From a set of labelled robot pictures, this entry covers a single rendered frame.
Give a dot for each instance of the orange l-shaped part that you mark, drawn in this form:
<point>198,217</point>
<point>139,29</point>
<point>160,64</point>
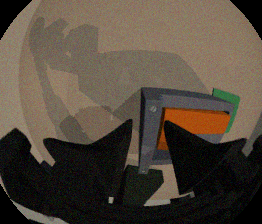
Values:
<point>194,120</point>

